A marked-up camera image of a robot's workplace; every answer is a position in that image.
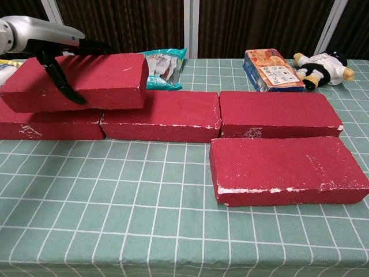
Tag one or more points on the white metal frame post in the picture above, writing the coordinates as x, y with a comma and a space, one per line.
50, 10
191, 29
331, 29

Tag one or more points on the yellow white plastic package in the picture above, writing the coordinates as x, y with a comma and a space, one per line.
5, 75

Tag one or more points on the red brick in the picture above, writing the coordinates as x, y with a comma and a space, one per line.
274, 167
178, 109
274, 111
63, 130
109, 78

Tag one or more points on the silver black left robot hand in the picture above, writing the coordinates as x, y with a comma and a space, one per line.
43, 30

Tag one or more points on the dark brown pleated curtain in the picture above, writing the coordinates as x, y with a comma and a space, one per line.
357, 26
124, 26
20, 7
259, 26

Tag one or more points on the teal snack bag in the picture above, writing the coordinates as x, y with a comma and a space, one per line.
167, 66

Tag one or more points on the green checkered tablecloth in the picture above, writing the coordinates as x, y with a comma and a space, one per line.
173, 231

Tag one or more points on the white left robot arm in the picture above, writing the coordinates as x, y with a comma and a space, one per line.
4, 34

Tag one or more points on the black white plush doll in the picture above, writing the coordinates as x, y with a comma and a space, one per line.
325, 67

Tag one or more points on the blue orange cracker box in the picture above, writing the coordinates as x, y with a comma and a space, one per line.
271, 69

